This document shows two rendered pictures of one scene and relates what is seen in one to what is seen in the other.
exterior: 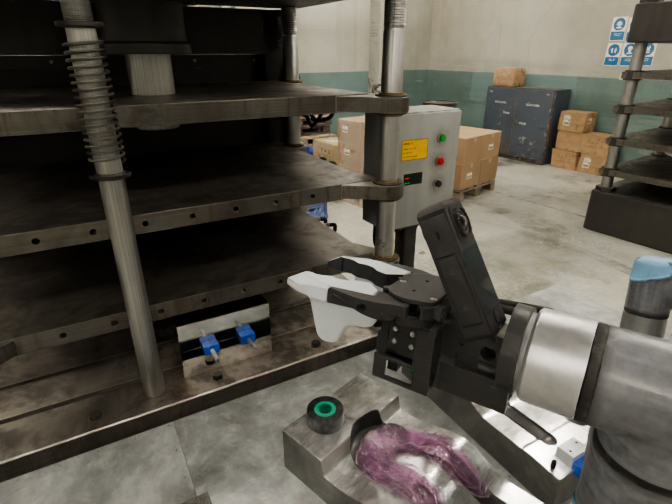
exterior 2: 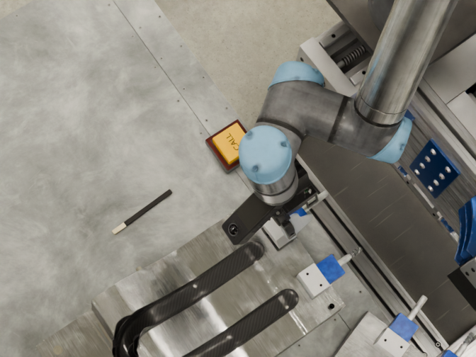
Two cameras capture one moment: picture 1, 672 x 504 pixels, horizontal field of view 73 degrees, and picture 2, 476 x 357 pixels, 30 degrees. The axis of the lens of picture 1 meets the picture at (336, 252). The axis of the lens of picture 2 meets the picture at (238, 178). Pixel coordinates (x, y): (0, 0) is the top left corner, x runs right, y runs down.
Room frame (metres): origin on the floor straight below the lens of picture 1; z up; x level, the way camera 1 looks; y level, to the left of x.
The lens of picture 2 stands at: (0.91, -0.22, 2.49)
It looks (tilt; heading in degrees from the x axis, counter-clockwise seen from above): 73 degrees down; 256
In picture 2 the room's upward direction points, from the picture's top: 9 degrees clockwise
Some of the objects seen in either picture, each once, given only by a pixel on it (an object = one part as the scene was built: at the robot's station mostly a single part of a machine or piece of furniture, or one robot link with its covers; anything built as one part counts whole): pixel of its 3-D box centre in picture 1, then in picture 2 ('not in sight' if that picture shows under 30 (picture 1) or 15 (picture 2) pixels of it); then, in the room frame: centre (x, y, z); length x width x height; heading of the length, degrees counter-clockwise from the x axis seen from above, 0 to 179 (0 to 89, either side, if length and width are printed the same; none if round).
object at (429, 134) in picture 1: (400, 296); not in sight; (1.62, -0.27, 0.74); 0.31 x 0.22 x 1.47; 119
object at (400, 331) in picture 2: not in sight; (404, 324); (0.52, -0.40, 0.86); 0.13 x 0.05 x 0.05; 47
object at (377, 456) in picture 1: (417, 462); not in sight; (0.66, -0.16, 0.90); 0.26 x 0.18 x 0.08; 47
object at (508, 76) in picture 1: (509, 76); not in sight; (7.90, -2.82, 1.26); 0.42 x 0.33 x 0.29; 35
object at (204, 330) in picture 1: (205, 302); not in sight; (1.34, 0.44, 0.87); 0.50 x 0.27 x 0.17; 29
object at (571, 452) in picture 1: (592, 473); (333, 267); (0.64, -0.51, 0.89); 0.13 x 0.05 x 0.05; 29
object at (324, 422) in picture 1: (325, 414); not in sight; (0.76, 0.02, 0.93); 0.08 x 0.08 x 0.04
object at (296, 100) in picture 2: not in sight; (300, 105); (0.72, -0.70, 1.24); 0.11 x 0.11 x 0.08; 64
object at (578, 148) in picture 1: (586, 142); not in sight; (6.80, -3.71, 0.42); 0.86 x 0.33 x 0.83; 35
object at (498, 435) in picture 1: (504, 390); (191, 326); (0.91, -0.43, 0.87); 0.50 x 0.26 x 0.14; 29
